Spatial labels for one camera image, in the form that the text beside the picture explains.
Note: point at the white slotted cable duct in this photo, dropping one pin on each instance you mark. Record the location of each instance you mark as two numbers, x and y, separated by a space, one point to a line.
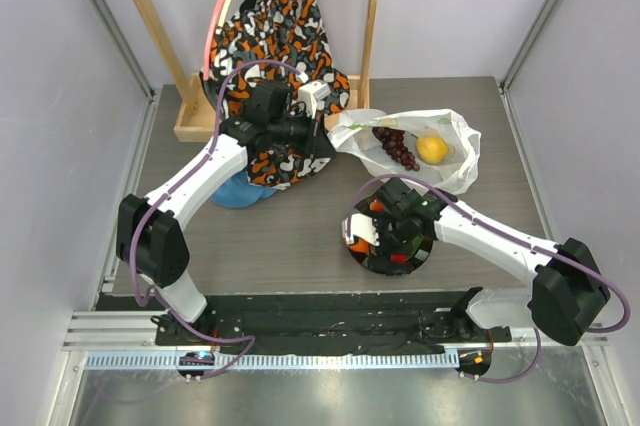
199 360

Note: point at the wooden hanger rack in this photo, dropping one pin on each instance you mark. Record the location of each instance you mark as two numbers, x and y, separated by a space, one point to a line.
195 120

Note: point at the white plastic bag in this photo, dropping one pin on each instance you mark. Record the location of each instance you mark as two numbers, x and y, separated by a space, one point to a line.
353 135

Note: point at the pink and cream hanger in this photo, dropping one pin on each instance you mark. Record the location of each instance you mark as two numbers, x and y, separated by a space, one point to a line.
220 6

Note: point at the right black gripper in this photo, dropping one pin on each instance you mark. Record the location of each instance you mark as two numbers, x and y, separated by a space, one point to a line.
388 239

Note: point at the yellow fake pear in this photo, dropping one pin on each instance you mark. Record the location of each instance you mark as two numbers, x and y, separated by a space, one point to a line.
432 149

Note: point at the red lychee fruit bunch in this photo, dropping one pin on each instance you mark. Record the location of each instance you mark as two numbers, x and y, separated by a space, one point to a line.
376 206

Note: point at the blue cloth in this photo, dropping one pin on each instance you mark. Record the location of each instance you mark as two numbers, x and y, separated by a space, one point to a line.
238 192

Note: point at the fake orange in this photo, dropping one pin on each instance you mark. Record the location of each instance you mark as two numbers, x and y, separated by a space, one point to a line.
360 246

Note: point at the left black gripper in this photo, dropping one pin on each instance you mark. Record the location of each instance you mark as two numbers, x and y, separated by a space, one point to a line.
316 143

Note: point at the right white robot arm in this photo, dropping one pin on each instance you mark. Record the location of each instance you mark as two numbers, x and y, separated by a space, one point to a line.
562 293

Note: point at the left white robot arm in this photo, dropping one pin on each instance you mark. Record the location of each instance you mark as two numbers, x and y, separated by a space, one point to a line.
150 229

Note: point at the striped rim ceramic plate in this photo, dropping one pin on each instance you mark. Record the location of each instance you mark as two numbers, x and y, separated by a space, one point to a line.
387 258

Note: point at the camouflage patterned cloth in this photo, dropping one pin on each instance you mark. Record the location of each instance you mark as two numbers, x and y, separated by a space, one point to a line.
271 40

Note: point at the red fake apple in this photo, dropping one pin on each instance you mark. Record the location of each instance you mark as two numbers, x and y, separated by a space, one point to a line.
398 258

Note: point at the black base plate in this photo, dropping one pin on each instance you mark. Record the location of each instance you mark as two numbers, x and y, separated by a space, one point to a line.
326 324

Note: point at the purple fake grapes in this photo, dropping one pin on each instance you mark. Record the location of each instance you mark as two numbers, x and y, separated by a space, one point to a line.
393 143

